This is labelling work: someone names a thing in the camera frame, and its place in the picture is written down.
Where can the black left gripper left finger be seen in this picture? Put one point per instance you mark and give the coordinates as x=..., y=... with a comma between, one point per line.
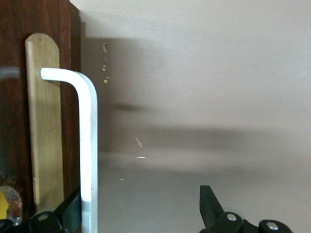
x=63, y=218

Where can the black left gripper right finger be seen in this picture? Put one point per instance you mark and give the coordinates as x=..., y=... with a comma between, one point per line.
x=211, y=208

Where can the yellow cube block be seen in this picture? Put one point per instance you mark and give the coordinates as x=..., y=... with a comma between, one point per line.
x=2, y=204

